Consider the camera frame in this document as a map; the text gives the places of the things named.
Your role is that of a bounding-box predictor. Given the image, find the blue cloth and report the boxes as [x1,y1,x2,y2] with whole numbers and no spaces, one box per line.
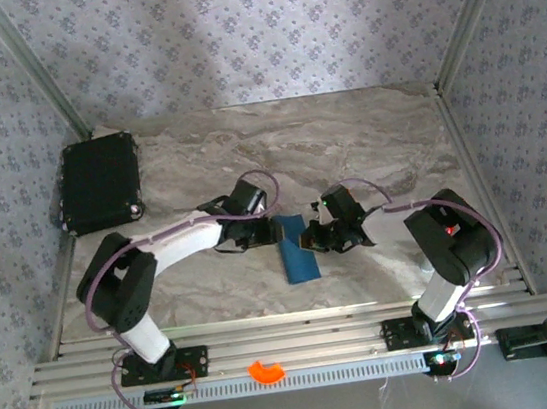
[272,210,325,286]

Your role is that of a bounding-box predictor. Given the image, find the orange curved plastic piece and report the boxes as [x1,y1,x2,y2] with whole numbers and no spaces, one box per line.
[245,356,288,387]

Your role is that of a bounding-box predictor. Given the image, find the small lit circuit board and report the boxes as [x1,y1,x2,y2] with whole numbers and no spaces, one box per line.
[141,383,200,409]
[422,348,466,378]

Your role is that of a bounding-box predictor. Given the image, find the black rectangular case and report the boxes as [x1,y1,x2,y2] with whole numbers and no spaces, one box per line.
[50,129,150,239]

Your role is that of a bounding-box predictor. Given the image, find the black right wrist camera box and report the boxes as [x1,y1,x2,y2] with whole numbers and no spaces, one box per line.
[319,180,371,232]

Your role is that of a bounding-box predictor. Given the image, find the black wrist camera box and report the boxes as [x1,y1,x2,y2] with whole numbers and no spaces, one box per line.
[227,175,272,220]
[319,180,371,232]

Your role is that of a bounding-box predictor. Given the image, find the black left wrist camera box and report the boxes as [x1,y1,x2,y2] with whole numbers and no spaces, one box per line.
[227,175,272,220]

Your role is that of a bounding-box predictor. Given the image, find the aluminium base frame beam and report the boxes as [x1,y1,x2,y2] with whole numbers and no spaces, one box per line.
[22,277,547,405]

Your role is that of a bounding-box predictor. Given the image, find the grey slotted cable duct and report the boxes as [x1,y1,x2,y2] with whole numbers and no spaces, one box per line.
[49,351,431,409]

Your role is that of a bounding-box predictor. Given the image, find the aluminium table side rail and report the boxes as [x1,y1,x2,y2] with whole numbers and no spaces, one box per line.
[30,234,96,364]
[431,75,538,305]

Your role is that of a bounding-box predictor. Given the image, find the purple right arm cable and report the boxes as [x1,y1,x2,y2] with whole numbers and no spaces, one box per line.
[335,159,521,393]

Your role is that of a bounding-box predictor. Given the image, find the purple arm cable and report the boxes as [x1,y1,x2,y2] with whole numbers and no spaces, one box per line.
[335,159,521,393]
[69,165,310,409]

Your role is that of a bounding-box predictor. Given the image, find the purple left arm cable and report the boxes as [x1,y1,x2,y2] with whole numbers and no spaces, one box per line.
[69,165,310,409]

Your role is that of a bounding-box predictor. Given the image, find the black clamp bracket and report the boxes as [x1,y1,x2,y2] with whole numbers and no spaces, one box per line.
[493,317,547,364]

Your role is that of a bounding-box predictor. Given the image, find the aluminium corner post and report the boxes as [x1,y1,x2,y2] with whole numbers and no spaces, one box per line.
[0,0,96,154]
[424,0,538,93]

